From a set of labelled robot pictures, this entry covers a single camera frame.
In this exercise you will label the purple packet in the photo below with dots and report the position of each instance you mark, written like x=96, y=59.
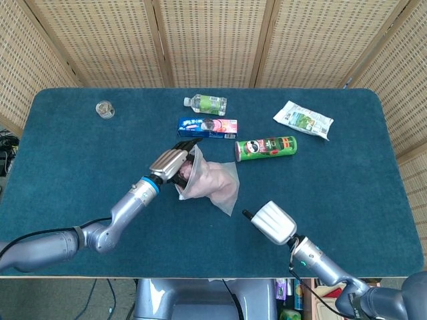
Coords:
x=281, y=290

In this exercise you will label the teal velvet table cover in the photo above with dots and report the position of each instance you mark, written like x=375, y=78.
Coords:
x=100, y=166

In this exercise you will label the blue Oreo cookie box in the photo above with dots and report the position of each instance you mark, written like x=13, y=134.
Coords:
x=207, y=128

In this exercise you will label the white green snack bag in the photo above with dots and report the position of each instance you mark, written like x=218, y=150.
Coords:
x=303, y=120

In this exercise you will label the small clear plastic jar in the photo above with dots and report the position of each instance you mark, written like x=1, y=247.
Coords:
x=104, y=110

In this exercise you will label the frosted plastic zip bag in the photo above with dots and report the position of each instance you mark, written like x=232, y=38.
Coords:
x=230, y=196

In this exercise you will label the pink floral clothes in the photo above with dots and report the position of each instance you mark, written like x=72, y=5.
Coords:
x=210, y=183

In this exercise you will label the green Pringles can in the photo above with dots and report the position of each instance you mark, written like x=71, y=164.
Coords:
x=267, y=149

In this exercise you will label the green label water bottle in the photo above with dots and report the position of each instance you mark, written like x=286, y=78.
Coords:
x=208, y=103

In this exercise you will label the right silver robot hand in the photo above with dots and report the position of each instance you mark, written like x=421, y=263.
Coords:
x=273, y=223

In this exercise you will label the woven rattan folding screen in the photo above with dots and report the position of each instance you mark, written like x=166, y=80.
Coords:
x=213, y=43

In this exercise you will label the grey robot torso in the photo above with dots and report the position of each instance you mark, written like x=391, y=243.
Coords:
x=200, y=300

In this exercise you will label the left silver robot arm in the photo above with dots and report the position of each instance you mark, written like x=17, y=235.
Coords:
x=66, y=245

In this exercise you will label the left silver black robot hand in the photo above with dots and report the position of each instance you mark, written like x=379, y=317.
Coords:
x=166, y=165

